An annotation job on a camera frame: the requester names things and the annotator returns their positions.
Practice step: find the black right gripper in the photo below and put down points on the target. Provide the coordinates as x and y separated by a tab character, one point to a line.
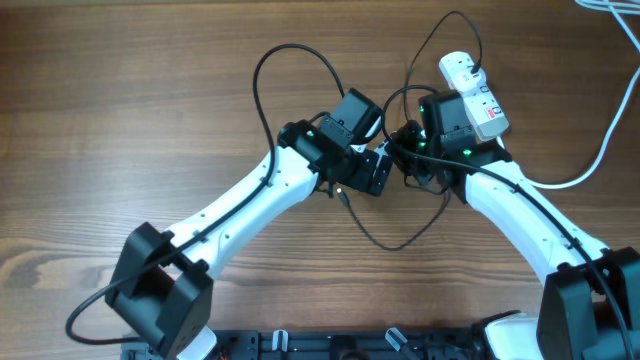
412	129

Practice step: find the white power strip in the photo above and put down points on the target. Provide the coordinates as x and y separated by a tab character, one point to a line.
483	110

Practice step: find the Galaxy S25 smartphone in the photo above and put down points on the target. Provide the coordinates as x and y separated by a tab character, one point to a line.
384	149

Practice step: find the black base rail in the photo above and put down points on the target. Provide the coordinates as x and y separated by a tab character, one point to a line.
440	343

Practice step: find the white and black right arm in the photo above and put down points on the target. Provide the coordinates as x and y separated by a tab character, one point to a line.
590	302

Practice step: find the white charger plug adapter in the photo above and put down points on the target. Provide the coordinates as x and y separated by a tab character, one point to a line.
464	80

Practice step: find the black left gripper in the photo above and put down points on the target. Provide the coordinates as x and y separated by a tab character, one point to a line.
360	179

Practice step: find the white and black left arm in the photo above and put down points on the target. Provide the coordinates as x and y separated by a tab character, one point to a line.
163	282

